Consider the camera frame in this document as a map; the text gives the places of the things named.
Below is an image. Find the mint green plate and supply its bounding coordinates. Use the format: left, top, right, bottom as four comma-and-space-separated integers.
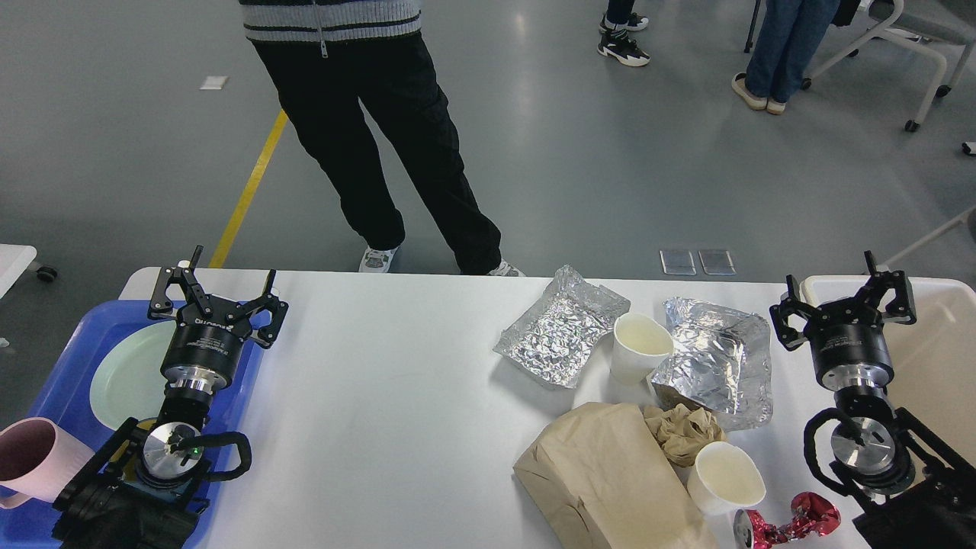
88, 321, 175, 431

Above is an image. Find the crumpled brown napkin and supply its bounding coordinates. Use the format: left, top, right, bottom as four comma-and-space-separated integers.
644, 404, 728, 468

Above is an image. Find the red candy wrapper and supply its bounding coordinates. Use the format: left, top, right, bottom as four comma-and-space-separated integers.
733, 491, 841, 548

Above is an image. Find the blue plastic tray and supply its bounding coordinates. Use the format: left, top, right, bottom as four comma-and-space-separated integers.
1, 300, 264, 548

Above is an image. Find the person in black trousers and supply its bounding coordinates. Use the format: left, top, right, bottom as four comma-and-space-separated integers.
240, 1, 522, 277

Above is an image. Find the beige plastic bin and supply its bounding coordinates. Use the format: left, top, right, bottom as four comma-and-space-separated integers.
797, 275, 976, 458

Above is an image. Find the foil sheet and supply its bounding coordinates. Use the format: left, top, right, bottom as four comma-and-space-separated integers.
493, 265, 631, 389
646, 297, 773, 433

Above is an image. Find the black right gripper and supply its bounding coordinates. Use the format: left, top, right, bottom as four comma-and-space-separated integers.
769, 250, 918, 391

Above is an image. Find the person in blue jeans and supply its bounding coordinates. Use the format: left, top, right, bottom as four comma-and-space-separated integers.
731, 1, 861, 115

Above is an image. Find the brown paper bag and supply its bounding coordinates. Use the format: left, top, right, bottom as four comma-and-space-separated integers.
515, 403, 718, 548

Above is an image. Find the pink mug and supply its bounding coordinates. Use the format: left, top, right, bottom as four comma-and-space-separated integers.
1, 417, 94, 509

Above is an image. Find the white paper cup upper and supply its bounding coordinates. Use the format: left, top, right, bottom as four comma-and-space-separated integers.
610, 312, 674, 384

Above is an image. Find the small white side table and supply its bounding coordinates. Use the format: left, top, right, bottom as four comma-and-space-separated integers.
0, 243, 58, 297

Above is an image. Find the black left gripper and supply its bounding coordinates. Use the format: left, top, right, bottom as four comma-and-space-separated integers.
147, 245, 290, 393

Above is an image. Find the white office chair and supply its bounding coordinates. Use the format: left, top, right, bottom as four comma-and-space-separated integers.
801, 1, 975, 133

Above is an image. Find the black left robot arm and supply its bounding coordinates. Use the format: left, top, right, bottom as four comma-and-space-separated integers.
52, 246, 288, 548

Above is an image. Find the white paper cup lower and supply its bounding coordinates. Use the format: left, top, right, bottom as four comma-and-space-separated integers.
687, 441, 766, 515

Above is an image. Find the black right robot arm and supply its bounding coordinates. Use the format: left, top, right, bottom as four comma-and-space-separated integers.
769, 252, 975, 548

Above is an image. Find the white paper cup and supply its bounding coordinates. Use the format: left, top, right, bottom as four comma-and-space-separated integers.
610, 312, 674, 384
687, 441, 766, 515

